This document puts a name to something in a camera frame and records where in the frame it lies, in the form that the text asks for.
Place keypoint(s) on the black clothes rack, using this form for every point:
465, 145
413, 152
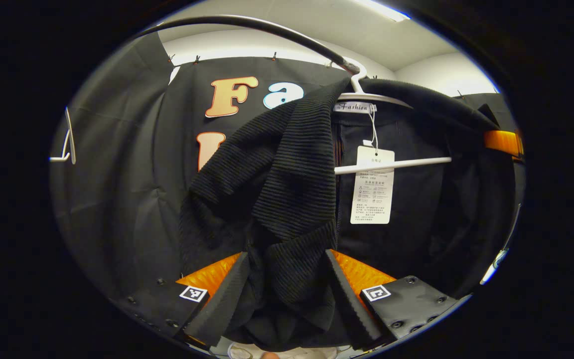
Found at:
267, 27

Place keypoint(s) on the white paper garment tag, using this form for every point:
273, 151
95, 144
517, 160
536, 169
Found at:
372, 194

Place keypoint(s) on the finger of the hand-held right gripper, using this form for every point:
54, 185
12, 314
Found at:
503, 142

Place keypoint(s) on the white plastic hanger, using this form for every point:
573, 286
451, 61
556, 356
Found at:
416, 163
70, 139

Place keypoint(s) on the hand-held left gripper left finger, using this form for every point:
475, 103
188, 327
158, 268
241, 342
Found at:
224, 299

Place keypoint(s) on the black backdrop cloth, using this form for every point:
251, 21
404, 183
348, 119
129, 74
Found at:
127, 189

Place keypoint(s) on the black knit garment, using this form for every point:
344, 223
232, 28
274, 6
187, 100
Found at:
287, 174

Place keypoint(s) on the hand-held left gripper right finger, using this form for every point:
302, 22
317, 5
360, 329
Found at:
349, 304

